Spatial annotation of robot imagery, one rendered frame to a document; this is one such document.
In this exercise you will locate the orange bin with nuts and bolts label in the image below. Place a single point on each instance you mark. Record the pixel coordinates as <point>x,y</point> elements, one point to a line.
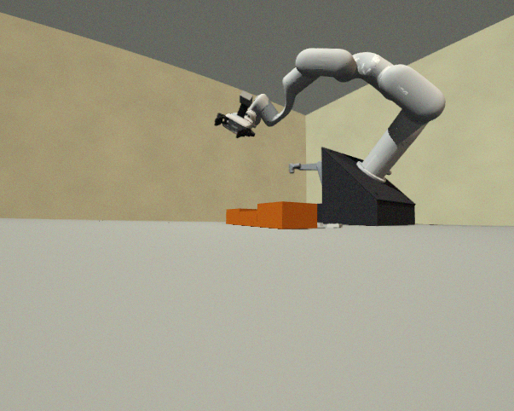
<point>276,215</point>

